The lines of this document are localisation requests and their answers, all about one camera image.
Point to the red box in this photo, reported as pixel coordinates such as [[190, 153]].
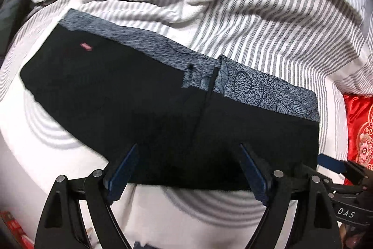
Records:
[[14, 228]]

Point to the white mattress with grey rings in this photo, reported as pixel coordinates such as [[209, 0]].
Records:
[[43, 155]]

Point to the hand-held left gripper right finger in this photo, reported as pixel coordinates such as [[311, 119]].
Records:
[[256, 176]]

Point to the red embroidered cushion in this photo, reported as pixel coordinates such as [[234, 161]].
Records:
[[360, 126]]

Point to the grey jacket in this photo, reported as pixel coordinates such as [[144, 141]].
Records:
[[11, 12]]

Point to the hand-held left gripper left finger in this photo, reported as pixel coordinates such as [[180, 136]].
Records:
[[123, 176]]

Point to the black pants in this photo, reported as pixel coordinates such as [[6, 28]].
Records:
[[131, 106]]

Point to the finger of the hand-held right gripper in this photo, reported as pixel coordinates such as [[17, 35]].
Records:
[[330, 163]]

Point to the grey striped white blanket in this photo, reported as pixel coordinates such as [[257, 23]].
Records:
[[247, 4]]

